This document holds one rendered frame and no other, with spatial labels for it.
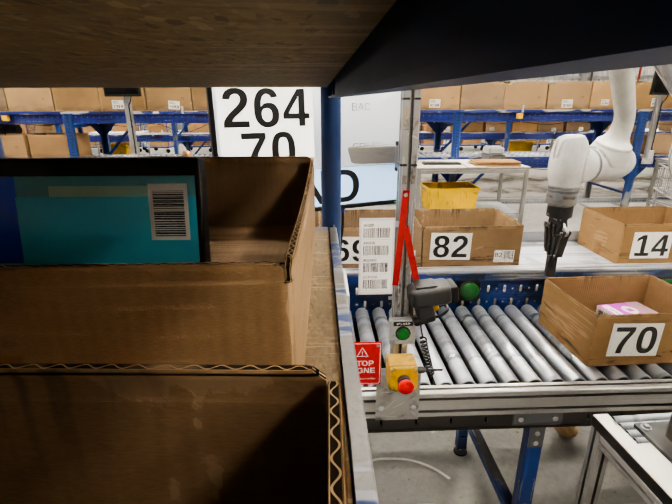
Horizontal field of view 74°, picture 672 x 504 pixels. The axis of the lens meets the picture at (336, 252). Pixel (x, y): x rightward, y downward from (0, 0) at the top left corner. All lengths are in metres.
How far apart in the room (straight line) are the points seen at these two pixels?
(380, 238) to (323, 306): 0.70
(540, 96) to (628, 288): 5.11
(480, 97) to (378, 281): 5.52
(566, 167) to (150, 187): 1.33
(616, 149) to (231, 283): 1.45
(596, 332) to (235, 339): 1.37
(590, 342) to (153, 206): 1.39
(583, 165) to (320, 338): 1.26
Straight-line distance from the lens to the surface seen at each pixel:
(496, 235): 1.82
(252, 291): 0.21
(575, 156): 1.49
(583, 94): 7.08
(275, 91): 1.06
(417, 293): 1.08
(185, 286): 0.21
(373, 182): 1.15
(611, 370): 1.59
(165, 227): 0.27
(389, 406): 1.30
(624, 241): 2.08
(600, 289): 1.84
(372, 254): 1.08
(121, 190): 0.28
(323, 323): 0.36
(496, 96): 6.58
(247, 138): 1.04
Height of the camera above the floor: 1.51
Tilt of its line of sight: 19 degrees down
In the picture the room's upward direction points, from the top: straight up
